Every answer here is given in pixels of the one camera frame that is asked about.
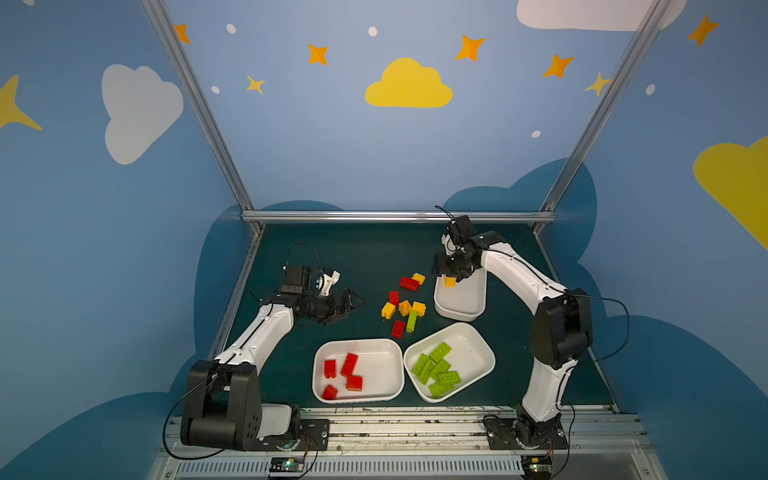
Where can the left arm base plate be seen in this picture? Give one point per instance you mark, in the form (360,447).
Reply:
(312,434)

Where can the green lego large brick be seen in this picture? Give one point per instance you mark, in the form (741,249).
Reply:
(439,352)

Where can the aluminium frame post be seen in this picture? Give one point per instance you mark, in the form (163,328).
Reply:
(640,44)
(161,20)

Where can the white tray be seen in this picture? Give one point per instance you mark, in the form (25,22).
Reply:
(465,301)
(470,357)
(380,364)

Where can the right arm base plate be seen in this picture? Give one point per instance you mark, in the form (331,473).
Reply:
(502,434)

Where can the left controller board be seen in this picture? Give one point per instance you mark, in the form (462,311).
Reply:
(286,467)

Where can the right controller board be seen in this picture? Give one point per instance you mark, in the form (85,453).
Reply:
(537,468)

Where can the yellow lego hollow brick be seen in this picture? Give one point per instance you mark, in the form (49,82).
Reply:
(404,308)

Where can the green lego brick long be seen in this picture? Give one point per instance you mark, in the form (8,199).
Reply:
(422,361)

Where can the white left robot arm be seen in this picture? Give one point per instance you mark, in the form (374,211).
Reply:
(222,407)

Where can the aluminium frame post left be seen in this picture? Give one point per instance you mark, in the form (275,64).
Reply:
(161,20)

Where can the red lego brick small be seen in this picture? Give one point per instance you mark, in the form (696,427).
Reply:
(330,368)

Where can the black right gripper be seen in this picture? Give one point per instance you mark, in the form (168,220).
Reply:
(453,265)

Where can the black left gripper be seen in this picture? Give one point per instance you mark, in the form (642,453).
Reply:
(335,306)

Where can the controller board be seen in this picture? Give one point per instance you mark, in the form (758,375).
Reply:
(286,467)
(537,468)

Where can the white tray left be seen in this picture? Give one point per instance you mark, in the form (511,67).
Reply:
(380,364)

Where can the red lego brick long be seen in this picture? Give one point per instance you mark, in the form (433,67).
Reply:
(349,364)

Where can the aluminium frame post right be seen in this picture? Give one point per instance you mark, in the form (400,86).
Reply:
(640,44)

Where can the white tray far right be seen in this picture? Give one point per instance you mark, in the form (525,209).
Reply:
(465,301)

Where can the white tray middle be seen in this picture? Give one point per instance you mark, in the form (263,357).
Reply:
(470,357)

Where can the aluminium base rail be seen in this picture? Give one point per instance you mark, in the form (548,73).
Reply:
(432,442)

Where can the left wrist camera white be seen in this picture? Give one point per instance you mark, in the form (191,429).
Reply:
(325,281)

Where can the aluminium frame back crossbar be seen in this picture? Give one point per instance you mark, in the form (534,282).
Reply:
(437,216)

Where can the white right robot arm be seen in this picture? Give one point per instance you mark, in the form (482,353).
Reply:
(561,330)

